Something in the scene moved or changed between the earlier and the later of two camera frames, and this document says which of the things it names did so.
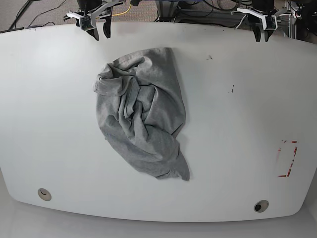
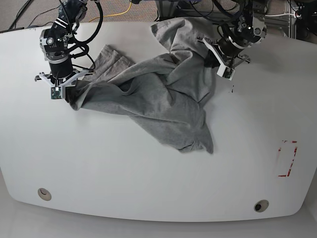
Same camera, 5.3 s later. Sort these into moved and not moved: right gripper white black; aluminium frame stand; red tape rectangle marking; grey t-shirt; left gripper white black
Moved: left gripper white black; right gripper white black; grey t-shirt
Not moved: red tape rectangle marking; aluminium frame stand
